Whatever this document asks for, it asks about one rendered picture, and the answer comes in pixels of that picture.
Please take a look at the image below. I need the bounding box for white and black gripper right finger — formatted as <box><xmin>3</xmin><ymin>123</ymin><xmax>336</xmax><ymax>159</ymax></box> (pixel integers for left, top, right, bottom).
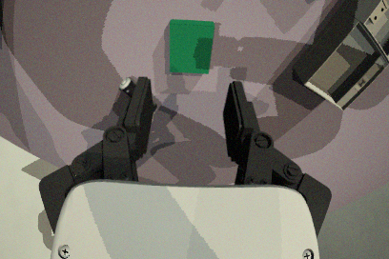
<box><xmin>223</xmin><ymin>81</ymin><xmax>332</xmax><ymax>236</ymax></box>

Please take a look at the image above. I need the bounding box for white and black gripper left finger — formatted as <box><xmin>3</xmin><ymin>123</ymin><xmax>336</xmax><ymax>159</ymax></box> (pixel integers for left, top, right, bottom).
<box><xmin>39</xmin><ymin>77</ymin><xmax>154</xmax><ymax>234</ymax></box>

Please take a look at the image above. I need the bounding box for black battery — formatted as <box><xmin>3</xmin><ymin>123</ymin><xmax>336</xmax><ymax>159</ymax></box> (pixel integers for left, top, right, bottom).
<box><xmin>119</xmin><ymin>77</ymin><xmax>157</xmax><ymax>112</ymax></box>

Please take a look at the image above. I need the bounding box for beige three-compartment bin rack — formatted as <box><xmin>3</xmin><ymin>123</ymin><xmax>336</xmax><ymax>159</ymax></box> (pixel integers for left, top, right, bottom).
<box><xmin>293</xmin><ymin>0</ymin><xmax>389</xmax><ymax>111</ymax></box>

